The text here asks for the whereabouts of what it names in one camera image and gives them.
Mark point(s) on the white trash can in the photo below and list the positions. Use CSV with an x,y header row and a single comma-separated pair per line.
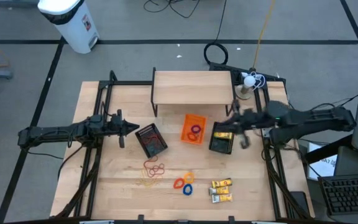
x,y
70,25

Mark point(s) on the black plastic mesh basket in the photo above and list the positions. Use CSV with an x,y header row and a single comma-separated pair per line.
x,y
222,146
143,147

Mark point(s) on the white paper sheet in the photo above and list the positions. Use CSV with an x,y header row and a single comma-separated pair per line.
x,y
322,161

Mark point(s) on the yellow rubber band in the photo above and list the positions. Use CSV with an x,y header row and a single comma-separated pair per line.
x,y
157,182
142,179

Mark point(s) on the orange plastic mesh basket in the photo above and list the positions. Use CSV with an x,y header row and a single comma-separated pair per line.
x,y
194,119

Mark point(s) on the black table edge bracket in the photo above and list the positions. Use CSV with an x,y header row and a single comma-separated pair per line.
x,y
232,218
141,217

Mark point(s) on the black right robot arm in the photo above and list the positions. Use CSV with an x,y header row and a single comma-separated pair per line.
x,y
306,123

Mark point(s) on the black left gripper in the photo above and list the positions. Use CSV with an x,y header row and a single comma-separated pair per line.
x,y
120,127

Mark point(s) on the white globe desk lamp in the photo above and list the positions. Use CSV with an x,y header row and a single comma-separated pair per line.
x,y
248,81

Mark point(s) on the black phone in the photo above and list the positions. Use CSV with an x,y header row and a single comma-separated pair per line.
x,y
300,202

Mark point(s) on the wooden shelf riser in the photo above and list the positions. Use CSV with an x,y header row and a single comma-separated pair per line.
x,y
193,87

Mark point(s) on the black keyboard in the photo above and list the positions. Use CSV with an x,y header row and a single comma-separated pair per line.
x,y
350,193

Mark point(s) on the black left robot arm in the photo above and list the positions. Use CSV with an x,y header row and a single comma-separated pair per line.
x,y
57,130

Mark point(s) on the black aluminium table frame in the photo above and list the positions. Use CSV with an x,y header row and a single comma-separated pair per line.
x,y
126,82

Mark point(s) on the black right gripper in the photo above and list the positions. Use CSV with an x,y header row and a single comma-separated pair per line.
x,y
250,119

